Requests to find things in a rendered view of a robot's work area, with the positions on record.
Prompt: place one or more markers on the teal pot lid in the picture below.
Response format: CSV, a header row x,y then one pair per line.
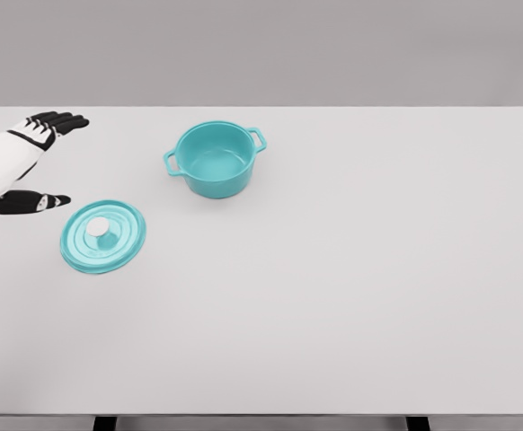
x,y
103,236

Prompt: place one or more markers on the teal pot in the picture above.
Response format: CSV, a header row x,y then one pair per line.
x,y
216,170

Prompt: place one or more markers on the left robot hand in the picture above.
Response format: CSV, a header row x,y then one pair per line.
x,y
5,157

